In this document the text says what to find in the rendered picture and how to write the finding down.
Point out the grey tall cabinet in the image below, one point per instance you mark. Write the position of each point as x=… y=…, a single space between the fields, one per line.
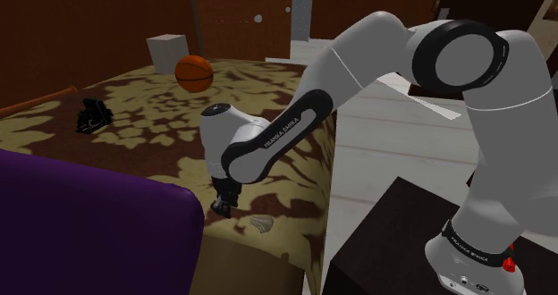
x=301 y=17

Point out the bed with brown patterned cover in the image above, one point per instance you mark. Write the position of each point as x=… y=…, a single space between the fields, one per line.
x=144 y=124

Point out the grey ribbed shell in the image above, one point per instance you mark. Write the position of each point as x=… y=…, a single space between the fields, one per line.
x=261 y=223

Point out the brown door with round knob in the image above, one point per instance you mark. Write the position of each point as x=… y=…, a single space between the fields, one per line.
x=240 y=28

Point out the black boxy device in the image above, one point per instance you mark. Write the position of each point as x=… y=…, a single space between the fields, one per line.
x=93 y=116

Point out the brown wooden rod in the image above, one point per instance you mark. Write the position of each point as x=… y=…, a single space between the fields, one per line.
x=39 y=100

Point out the grey cube box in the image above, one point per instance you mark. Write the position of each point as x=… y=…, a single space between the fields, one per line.
x=168 y=52

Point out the dark robot stand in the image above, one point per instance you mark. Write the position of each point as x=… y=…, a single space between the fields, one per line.
x=383 y=246

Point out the purple cushion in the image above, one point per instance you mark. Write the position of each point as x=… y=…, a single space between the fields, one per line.
x=87 y=224

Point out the orange basketball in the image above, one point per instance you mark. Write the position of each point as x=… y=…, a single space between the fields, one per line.
x=194 y=73

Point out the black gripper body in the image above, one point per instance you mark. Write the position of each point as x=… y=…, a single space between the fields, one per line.
x=226 y=190

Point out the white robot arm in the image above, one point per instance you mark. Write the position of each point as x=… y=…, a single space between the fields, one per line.
x=501 y=154

